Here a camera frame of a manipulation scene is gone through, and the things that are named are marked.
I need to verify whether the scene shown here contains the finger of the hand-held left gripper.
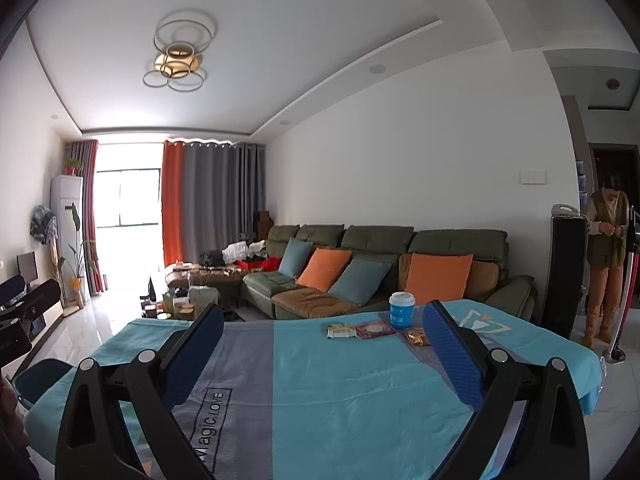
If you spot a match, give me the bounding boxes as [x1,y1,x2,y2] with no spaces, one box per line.
[0,279,62,323]
[0,275,27,302]

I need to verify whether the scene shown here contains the small blue-grey pillow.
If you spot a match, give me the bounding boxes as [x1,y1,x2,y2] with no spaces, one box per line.
[277,237,313,281]

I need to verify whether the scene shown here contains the balcony window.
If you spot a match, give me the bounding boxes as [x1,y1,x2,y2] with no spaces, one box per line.
[95,142,165,271]

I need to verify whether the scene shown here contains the red cloth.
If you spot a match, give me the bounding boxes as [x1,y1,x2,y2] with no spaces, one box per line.
[236,256,282,273]

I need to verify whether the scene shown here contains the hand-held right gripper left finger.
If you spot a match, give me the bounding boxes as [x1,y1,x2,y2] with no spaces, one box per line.
[54,302,226,480]

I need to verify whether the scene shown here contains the brown seat cover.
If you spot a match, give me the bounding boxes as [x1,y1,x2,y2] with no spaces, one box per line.
[271,287,361,318]

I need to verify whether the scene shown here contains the brown box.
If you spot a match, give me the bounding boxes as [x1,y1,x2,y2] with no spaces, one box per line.
[253,210,273,243]

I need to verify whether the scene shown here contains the wide orange pillow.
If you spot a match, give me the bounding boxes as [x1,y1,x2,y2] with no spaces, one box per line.
[404,253,474,307]

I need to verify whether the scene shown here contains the silver red upright pole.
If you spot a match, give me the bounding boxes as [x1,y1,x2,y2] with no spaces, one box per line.
[602,210,640,363]

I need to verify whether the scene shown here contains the large blue-grey pillow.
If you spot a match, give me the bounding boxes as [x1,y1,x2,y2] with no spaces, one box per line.
[327,257,392,307]

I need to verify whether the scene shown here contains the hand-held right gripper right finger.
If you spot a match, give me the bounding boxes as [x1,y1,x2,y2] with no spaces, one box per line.
[421,299,591,480]

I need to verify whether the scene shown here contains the red snack packet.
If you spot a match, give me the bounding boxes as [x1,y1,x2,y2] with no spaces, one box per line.
[355,320,397,341]

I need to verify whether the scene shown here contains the gold ring ceiling lamp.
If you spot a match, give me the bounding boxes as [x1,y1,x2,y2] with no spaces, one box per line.
[142,10,218,93]

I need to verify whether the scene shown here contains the black tower fan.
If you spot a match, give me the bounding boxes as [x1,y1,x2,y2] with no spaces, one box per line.
[542,203,588,341]

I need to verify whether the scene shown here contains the white clothes pile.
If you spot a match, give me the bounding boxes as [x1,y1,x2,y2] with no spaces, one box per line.
[222,241,267,263]

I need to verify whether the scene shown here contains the teal grey printed blanket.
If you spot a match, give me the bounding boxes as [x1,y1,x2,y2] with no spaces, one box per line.
[25,299,603,480]

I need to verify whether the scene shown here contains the blue patterned hanging cloth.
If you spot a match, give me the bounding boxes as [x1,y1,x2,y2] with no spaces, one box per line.
[30,205,57,246]

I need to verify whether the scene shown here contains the green sofa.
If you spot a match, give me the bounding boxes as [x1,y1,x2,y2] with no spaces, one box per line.
[167,223,538,321]

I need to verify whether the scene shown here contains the group of glass jars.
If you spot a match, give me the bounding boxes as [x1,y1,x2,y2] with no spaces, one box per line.
[142,290,201,321]

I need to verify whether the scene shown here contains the blue chair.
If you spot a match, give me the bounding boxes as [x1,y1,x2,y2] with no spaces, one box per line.
[11,358,76,408]

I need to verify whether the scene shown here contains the white standing air conditioner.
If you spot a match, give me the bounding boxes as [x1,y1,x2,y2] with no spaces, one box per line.
[50,175,85,281]

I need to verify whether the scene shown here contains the blue white paper cup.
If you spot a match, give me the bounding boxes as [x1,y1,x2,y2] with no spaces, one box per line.
[389,291,417,331]

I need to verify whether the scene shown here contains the person's left forearm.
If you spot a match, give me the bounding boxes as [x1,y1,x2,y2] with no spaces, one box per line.
[0,375,32,480]

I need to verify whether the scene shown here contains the tall plant in yellow pot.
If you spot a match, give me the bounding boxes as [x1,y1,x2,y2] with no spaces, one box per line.
[54,202,96,311]

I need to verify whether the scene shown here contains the wide orange grey curtain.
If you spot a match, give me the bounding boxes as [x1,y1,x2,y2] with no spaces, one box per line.
[161,139,266,271]

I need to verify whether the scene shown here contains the black white TV cabinet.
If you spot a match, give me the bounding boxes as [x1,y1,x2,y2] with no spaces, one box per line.
[27,305,63,343]

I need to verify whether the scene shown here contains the small gold wrapper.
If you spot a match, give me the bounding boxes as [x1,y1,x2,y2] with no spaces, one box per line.
[402,327,433,347]

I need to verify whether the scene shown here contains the narrow grey orange curtain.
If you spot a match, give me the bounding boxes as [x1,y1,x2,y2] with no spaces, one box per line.
[65,140,103,293]

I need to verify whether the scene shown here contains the dark glass coffee table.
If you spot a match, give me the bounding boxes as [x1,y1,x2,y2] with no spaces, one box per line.
[140,285,246,322]

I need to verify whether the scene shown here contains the slim orange pillow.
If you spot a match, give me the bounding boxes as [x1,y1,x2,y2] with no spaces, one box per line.
[296,247,353,293]

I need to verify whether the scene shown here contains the black monitor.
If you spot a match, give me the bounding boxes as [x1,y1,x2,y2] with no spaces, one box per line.
[16,251,40,286]

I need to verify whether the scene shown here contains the brown patterned throw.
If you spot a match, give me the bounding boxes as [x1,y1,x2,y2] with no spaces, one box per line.
[165,262,246,291]

